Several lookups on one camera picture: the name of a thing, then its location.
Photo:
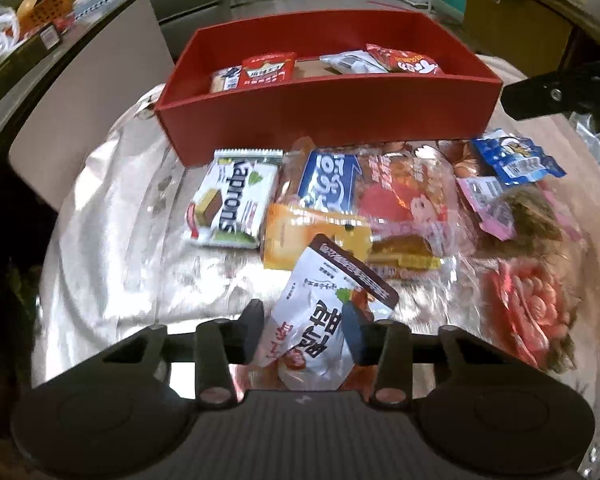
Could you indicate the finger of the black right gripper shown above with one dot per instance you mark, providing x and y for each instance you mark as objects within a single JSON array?
[{"x": 576, "y": 89}]

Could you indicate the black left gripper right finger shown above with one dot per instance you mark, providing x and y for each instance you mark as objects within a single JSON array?
[{"x": 386, "y": 345}]

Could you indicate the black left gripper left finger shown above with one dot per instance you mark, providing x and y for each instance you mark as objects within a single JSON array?
[{"x": 221, "y": 343}]

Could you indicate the white brown snack packet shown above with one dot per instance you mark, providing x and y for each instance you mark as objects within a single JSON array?
[{"x": 303, "y": 336}]

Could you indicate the blue small snack packet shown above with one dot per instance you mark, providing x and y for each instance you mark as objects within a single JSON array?
[{"x": 516, "y": 160}]

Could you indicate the orange snack packet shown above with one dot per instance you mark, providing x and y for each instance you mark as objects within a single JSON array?
[{"x": 290, "y": 229}]

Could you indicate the green white wafer packet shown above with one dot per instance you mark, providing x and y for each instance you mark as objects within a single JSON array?
[{"x": 229, "y": 207}]

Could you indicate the pink sunflower seed packet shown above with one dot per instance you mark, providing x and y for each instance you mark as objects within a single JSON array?
[{"x": 524, "y": 220}]

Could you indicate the blue red large snack bag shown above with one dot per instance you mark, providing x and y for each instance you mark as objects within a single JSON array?
[{"x": 406, "y": 191}]

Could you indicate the red cola gummy packet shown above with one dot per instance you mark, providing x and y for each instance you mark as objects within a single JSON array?
[{"x": 400, "y": 61}]

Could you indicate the white silver snack packet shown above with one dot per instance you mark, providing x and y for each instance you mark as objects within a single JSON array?
[{"x": 357, "y": 62}]

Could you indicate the red spicy strip packet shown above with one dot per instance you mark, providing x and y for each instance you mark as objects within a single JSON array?
[{"x": 265, "y": 69}]

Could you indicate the toast bread packet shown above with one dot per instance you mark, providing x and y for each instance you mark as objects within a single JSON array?
[{"x": 225, "y": 79}]

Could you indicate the wooden cabinet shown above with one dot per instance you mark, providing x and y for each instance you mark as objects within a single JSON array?
[{"x": 535, "y": 36}]

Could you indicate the floral satin tablecloth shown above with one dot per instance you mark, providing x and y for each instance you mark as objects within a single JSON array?
[{"x": 118, "y": 259}]

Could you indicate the red cardboard box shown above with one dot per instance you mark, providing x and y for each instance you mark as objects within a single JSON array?
[{"x": 330, "y": 109}]

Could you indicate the grey sofa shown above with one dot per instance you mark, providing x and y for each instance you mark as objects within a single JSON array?
[{"x": 179, "y": 19}]

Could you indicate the dark green box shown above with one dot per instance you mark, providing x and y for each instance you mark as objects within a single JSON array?
[{"x": 25, "y": 57}]

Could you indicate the grey curved coffee table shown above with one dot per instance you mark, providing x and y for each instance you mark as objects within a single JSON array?
[{"x": 63, "y": 108}]

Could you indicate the orange plastic basket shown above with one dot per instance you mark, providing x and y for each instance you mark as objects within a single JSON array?
[{"x": 35, "y": 13}]

